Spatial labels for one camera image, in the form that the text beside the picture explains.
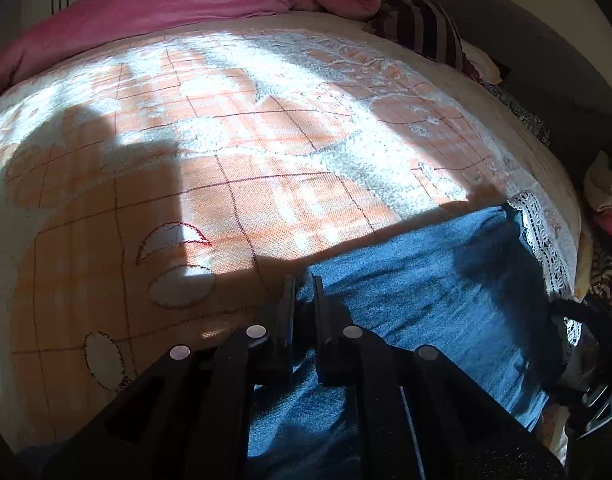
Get blue denim pants with lace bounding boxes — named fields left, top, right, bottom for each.
left=246, top=190, right=584, bottom=480

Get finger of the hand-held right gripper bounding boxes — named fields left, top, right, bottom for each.
left=556, top=384, right=612, bottom=443
left=550, top=299, right=612, bottom=333

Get orange and white printed blanket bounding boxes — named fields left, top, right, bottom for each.
left=0, top=25, right=584, bottom=461

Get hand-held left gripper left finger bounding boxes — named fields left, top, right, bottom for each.
left=40, top=275, right=299, bottom=480

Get pink duvet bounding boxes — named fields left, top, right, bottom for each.
left=0, top=0, right=381, bottom=106

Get dark striped cloth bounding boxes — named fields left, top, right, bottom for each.
left=368, top=0, right=482, bottom=78

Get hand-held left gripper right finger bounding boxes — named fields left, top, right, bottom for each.
left=308, top=274, right=569, bottom=480

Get dark floral cloth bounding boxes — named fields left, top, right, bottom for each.
left=486, top=80, right=552, bottom=147

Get pile of clothes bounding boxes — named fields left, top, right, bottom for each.
left=583, top=152, right=612, bottom=306

